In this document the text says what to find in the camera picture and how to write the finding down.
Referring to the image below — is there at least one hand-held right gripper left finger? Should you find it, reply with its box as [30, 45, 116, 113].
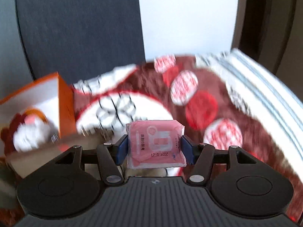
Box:
[55, 134, 129, 186]

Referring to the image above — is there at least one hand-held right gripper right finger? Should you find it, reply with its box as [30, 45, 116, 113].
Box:
[180, 135, 257, 186]

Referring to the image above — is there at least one pink pad packet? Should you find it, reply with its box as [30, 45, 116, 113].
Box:
[126, 120, 185, 169]

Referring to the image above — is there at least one orange cardboard box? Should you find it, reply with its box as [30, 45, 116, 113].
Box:
[0, 72, 80, 180]

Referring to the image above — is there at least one white cotton wad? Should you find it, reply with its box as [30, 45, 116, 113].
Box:
[13, 117, 54, 152]

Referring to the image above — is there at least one red patterned blanket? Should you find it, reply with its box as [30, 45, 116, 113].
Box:
[71, 53, 303, 218]

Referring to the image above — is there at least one striped bed sheet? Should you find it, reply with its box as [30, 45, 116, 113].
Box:
[196, 48, 303, 166]

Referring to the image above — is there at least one dark grey padded headboard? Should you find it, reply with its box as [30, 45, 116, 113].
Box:
[15, 0, 146, 81]

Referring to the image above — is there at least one dark wooden door frame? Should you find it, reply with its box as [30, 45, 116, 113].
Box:
[231, 0, 303, 81]

